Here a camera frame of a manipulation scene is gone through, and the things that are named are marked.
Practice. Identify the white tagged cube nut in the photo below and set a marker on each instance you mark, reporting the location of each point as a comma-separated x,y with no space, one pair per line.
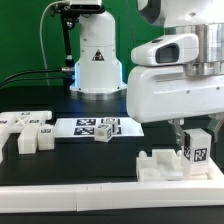
103,132
113,121

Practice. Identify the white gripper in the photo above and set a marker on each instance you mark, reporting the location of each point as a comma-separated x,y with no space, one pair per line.
166,93

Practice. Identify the white chair seat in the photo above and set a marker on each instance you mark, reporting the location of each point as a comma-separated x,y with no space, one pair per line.
168,165

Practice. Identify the white L-shaped fence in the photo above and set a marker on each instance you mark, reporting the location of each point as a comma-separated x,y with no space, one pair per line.
109,196

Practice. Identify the black camera on stand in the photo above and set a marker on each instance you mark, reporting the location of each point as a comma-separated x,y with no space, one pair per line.
70,11

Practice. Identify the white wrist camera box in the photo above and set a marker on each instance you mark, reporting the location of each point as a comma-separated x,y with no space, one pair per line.
167,50

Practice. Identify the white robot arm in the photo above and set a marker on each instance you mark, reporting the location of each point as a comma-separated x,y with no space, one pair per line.
98,72

